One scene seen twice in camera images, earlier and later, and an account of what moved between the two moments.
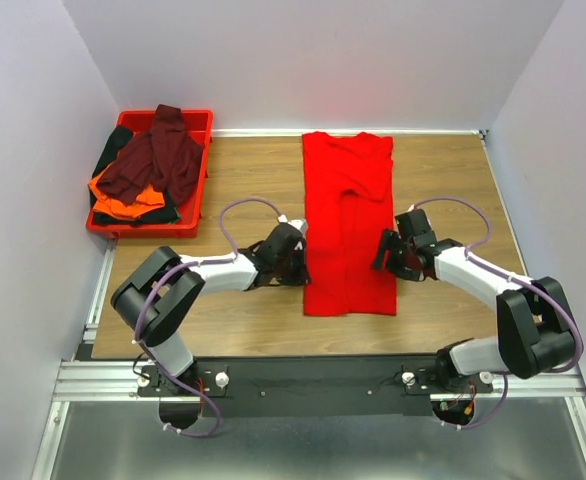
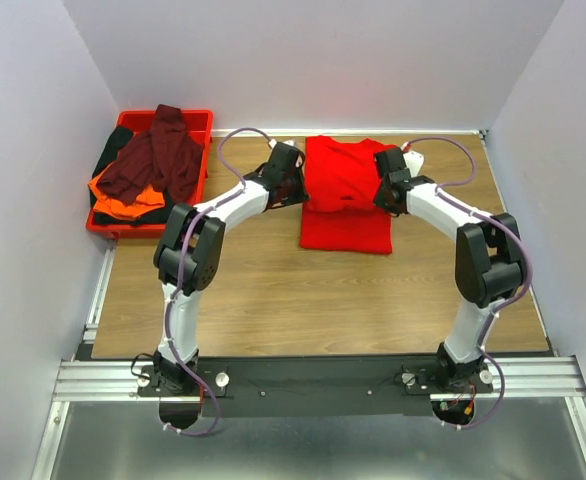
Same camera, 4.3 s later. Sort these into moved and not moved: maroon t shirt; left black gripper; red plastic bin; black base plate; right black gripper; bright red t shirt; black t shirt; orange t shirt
Moved: bright red t shirt; right black gripper; left black gripper
Not moved: maroon t shirt; black base plate; orange t shirt; black t shirt; red plastic bin
